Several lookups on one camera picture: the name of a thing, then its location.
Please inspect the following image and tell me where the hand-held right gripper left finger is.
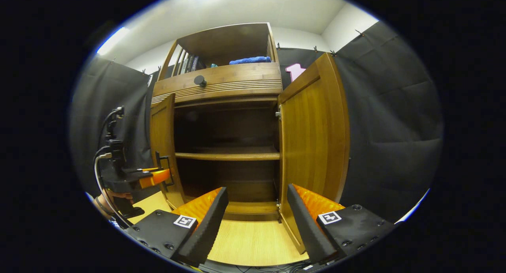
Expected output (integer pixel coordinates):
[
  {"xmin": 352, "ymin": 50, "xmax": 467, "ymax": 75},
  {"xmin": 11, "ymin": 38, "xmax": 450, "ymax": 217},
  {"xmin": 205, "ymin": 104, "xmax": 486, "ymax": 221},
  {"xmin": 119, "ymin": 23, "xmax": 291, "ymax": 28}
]
[{"xmin": 117, "ymin": 187, "xmax": 230, "ymax": 267}]

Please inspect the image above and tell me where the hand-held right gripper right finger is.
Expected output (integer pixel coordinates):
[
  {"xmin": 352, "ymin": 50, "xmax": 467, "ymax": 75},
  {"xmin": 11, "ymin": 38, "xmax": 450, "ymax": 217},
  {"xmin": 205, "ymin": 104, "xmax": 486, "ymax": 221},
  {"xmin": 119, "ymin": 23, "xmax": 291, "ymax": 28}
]
[{"xmin": 287, "ymin": 184, "xmax": 398, "ymax": 265}]

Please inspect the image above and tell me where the wooden shoe cabinet door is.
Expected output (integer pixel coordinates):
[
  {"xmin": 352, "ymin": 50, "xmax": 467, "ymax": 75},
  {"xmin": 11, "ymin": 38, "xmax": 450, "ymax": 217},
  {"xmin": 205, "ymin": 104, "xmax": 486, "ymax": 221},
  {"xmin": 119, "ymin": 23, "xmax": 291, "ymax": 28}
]
[
  {"xmin": 277, "ymin": 53, "xmax": 351, "ymax": 254},
  {"xmin": 149, "ymin": 93, "xmax": 185, "ymax": 209}
]

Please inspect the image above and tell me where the wooden double-door shoe cabinet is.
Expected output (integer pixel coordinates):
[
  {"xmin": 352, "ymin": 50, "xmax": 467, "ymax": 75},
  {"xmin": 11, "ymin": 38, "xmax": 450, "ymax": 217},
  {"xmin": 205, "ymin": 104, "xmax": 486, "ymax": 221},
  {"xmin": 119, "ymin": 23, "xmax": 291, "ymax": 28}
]
[{"xmin": 150, "ymin": 23, "xmax": 283, "ymax": 222}]

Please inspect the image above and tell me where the wooden cabinet shelf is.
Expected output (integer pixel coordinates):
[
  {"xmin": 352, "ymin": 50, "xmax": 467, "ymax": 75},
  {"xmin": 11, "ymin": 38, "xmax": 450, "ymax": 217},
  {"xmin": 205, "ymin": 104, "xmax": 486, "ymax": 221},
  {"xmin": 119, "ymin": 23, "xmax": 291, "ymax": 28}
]
[{"xmin": 175, "ymin": 147, "xmax": 280, "ymax": 161}]

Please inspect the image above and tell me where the wooden ribbed drawer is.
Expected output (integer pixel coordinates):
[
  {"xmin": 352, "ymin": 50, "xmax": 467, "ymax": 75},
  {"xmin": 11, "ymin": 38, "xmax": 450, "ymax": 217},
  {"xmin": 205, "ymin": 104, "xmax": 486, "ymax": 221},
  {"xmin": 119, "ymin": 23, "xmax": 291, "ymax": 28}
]
[{"xmin": 151, "ymin": 62, "xmax": 283, "ymax": 105}]

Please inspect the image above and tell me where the black backdrop cloth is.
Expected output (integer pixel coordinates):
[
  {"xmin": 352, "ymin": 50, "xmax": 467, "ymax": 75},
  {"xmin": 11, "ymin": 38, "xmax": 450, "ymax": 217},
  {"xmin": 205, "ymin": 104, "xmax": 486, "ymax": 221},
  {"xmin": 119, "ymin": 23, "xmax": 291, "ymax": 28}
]
[{"xmin": 69, "ymin": 21, "xmax": 445, "ymax": 224}]

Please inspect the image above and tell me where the ceiling light panel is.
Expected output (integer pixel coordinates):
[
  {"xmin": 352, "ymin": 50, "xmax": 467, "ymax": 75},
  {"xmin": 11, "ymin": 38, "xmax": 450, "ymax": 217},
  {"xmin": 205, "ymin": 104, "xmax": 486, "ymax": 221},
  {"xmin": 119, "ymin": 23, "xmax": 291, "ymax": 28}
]
[{"xmin": 96, "ymin": 26, "xmax": 130, "ymax": 55}]

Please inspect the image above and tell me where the blue folded towel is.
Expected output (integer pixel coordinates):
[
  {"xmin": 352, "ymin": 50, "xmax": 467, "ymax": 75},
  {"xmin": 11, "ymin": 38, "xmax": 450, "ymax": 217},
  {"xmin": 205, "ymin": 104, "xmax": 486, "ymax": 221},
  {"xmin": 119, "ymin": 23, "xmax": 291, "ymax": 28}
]
[{"xmin": 229, "ymin": 56, "xmax": 272, "ymax": 65}]

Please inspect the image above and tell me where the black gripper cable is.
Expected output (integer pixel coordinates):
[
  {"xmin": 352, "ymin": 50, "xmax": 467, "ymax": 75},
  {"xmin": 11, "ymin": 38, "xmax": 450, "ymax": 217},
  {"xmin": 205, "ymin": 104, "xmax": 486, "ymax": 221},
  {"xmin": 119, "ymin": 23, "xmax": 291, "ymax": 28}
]
[{"xmin": 93, "ymin": 107, "xmax": 133, "ymax": 229}]

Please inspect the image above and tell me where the black door handle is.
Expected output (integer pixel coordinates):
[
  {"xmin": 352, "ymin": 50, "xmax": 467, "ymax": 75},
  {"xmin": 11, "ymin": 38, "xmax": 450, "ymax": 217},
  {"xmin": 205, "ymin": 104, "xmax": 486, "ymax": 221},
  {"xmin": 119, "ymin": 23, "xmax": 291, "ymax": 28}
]
[{"xmin": 155, "ymin": 151, "xmax": 175, "ymax": 192}]

